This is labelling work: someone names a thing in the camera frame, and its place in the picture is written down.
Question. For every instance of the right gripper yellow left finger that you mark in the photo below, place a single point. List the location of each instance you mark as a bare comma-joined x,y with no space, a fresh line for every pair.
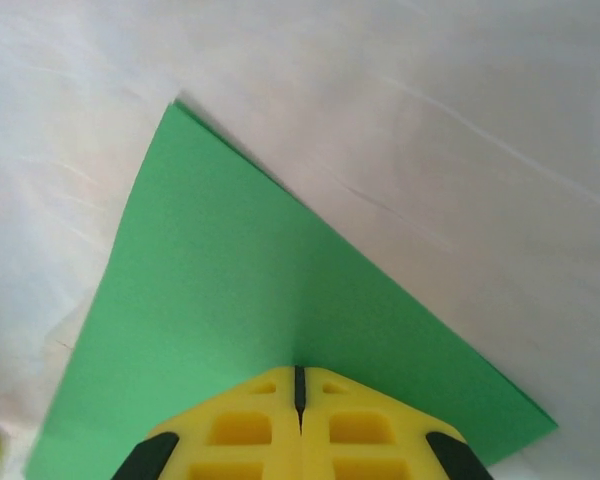
220,435

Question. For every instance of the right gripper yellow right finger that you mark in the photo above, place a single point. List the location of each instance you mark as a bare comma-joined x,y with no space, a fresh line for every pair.
380,435

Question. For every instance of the green square paper sheet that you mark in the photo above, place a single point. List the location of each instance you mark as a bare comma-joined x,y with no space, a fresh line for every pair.
230,300

